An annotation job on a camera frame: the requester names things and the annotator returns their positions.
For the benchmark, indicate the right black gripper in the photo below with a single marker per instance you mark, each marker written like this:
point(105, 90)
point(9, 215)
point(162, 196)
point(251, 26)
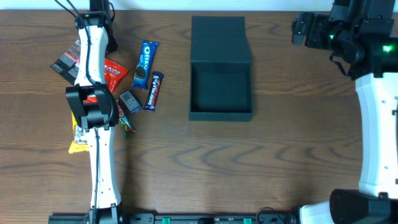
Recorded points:
point(311, 28)

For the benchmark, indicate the Haribo gummy candy bag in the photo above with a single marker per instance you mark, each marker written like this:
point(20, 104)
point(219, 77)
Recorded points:
point(68, 64)

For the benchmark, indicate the black gift box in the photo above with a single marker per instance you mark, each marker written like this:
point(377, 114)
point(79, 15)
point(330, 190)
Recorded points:
point(220, 70)

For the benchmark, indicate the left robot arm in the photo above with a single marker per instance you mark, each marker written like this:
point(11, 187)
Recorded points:
point(95, 108)

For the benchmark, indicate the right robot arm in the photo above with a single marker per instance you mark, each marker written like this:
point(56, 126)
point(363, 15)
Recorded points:
point(359, 33)

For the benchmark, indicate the blue Oreo cookie pack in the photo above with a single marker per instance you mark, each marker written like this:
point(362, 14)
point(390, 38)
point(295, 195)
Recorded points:
point(144, 64)

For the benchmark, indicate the red dried fruit bag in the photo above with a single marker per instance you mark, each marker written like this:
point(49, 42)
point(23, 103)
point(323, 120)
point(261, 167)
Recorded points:
point(113, 73)

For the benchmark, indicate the Dairy Milk chocolate bar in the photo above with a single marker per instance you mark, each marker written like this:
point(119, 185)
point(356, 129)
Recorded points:
point(151, 101)

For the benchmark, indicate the small dark blue carton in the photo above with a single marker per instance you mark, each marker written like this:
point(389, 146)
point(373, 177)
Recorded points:
point(130, 102)

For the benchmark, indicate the red green KitKat bar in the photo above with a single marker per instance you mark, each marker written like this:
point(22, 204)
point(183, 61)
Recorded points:
point(124, 121)

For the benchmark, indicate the yellow sunflower seed bag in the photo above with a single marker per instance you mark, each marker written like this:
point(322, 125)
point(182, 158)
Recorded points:
point(79, 143)

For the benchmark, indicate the black mounting rail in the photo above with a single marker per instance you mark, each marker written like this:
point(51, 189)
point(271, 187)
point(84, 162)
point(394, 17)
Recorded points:
point(149, 218)

